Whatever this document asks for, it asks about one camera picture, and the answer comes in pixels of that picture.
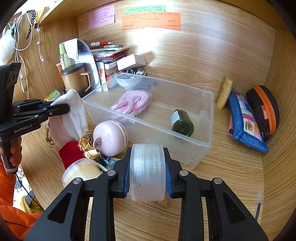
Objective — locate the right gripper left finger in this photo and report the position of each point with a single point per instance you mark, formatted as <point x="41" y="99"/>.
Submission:
<point x="65" y="218"/>

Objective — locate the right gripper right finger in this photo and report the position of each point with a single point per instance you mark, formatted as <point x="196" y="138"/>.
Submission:
<point x="228" y="217"/>

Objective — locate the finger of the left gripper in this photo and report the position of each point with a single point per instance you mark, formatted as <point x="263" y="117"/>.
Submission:
<point x="45" y="104"/>
<point x="55" y="110"/>

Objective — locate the white drawstring fabric pouch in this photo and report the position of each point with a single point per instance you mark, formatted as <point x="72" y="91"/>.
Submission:
<point x="73" y="125"/>

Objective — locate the red gold charm pouch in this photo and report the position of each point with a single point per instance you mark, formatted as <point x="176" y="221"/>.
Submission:
<point x="75" y="150"/>

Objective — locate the clear jar cream puff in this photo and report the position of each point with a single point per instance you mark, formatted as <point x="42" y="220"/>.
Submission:
<point x="85" y="169"/>

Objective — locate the frosted setting powder jar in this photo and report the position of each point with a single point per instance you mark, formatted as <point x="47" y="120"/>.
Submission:
<point x="147" y="174"/>

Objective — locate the dark green spray bottle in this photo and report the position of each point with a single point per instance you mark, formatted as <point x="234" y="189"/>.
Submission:
<point x="181" y="123"/>

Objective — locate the person's left hand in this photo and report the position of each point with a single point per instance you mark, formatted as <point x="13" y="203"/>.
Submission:
<point x="14" y="156"/>

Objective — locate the green orange glue tube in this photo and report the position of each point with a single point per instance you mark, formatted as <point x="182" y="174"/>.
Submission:
<point x="53" y="96"/>

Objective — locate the brown mug with lid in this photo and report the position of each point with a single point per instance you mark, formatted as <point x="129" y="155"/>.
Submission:
<point x="77" y="78"/>

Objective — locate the orange jacket sleeve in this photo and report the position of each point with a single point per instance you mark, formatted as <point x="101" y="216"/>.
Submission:
<point x="17" y="220"/>

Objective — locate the green white carton box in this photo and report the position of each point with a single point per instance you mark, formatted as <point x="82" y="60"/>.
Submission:
<point x="64" y="59"/>

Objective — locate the pink round compact fan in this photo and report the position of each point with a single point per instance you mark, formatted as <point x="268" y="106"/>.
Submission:
<point x="110" y="138"/>

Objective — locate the silver metal bookend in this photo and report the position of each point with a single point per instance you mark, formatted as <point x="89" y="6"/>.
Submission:
<point x="79" y="52"/>

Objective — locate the blue foil sachet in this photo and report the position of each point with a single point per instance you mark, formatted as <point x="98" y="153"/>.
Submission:
<point x="103" y="160"/>

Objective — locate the stack of books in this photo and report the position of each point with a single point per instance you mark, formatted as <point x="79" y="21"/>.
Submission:
<point x="106" y="58"/>

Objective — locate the red white marker pen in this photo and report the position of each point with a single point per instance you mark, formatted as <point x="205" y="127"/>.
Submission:
<point x="96" y="44"/>

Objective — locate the green teal sachet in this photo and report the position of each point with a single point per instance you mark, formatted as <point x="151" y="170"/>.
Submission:
<point x="111" y="163"/>

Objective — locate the white bowl of beads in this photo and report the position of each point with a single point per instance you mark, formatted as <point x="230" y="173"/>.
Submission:
<point x="130" y="78"/>

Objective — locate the white cardboard box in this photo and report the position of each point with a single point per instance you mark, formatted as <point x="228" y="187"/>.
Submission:
<point x="131" y="61"/>

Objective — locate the wooden upper shelf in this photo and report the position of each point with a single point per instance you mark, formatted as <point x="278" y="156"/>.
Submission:
<point x="40" y="6"/>

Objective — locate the blue colourful fabric pouch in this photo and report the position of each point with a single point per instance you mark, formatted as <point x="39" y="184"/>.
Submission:
<point x="243" y="126"/>

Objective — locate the clear plastic storage bin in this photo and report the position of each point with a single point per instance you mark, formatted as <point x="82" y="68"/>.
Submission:
<point x="152" y="125"/>

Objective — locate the pink sticky note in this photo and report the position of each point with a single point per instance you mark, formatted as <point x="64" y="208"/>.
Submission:
<point x="101" y="17"/>

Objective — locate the black orange zipper case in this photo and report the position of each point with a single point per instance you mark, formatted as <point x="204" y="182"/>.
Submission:
<point x="265" y="110"/>

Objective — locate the green sticky note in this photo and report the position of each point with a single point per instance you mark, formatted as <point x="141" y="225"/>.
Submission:
<point x="144" y="9"/>

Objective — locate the yellow lotion tube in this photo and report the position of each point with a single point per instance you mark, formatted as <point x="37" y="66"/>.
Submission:
<point x="225" y="92"/>

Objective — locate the orange sticky note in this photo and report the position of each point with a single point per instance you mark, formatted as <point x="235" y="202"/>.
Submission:
<point x="165" y="20"/>

